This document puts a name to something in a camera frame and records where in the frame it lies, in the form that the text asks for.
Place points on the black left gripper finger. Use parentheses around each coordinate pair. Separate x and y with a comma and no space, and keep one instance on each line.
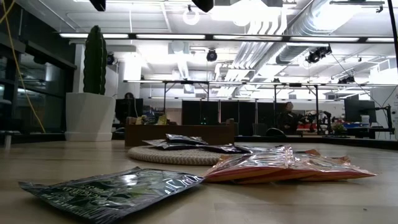
(98,4)

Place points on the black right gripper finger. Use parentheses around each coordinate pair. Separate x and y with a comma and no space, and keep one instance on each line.
(203,4)

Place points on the black background robot arm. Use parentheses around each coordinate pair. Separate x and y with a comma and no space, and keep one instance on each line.
(325,119)

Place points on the black round ceiling spotlight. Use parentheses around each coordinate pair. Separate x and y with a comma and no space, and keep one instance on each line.
(110,59)
(212,55)

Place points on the green cactus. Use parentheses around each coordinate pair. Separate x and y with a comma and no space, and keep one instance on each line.
(94,62)

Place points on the overhead light bar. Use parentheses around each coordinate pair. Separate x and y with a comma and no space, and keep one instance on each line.
(326,39)

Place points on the black ceiling spotlight cluster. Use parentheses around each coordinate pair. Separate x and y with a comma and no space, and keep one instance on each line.
(317,55)

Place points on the person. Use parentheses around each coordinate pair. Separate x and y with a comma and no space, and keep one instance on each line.
(289,121)
(129,96)

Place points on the black computer monitor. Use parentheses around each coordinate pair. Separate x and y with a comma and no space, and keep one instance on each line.
(357,110)
(129,109)

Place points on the black partition screens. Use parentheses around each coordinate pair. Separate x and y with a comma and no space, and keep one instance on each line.
(230,112)

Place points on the white plant pot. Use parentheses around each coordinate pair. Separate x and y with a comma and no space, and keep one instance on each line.
(90,118)

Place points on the black chair backrest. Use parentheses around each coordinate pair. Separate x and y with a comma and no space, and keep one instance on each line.
(275,132)

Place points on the brown wooden compartment tray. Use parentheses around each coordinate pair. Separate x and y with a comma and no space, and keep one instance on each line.
(186,134)

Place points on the green potted plant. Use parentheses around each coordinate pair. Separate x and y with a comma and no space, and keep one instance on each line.
(338,128)

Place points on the white container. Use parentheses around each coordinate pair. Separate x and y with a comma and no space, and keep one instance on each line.
(365,120)

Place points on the silver ventilation duct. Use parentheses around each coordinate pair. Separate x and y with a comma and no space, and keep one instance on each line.
(311,21)

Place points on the black background workstation frame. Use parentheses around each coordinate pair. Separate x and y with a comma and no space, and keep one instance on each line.
(295,84)

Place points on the grey post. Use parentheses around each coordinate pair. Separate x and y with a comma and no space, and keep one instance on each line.
(7,140)

